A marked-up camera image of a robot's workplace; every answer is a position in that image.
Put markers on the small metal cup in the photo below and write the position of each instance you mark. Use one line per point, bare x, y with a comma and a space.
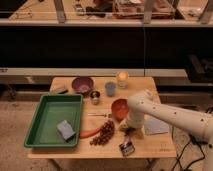
95, 97

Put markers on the black handled brush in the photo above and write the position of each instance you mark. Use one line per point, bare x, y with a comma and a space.
127, 147

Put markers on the purple bowl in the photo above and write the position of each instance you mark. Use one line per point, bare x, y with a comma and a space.
82, 84

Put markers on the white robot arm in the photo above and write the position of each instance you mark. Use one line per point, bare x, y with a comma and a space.
196, 123

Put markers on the blue cup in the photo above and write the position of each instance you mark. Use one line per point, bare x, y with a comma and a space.
110, 89

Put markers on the glass jar candle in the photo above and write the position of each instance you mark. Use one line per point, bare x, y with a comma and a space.
122, 78

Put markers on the orange carrot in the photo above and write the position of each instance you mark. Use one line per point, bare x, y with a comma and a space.
89, 133

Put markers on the grey blue sponge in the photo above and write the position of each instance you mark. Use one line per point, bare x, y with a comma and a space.
65, 129

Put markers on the green plastic tray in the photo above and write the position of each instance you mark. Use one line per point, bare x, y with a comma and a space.
52, 110

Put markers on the small metal fork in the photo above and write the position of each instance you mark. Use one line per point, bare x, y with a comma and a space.
104, 115

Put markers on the wooden table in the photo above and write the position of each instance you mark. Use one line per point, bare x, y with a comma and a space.
153, 146

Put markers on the orange bowl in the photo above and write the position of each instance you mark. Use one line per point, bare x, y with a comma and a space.
119, 109

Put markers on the grey folded cloth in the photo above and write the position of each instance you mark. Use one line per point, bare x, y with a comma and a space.
155, 126

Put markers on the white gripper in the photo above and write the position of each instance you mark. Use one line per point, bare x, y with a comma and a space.
131, 125

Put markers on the black power adapter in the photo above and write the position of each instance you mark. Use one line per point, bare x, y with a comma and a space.
197, 140

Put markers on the bunch of dark grapes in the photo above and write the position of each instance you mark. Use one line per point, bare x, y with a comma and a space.
106, 133

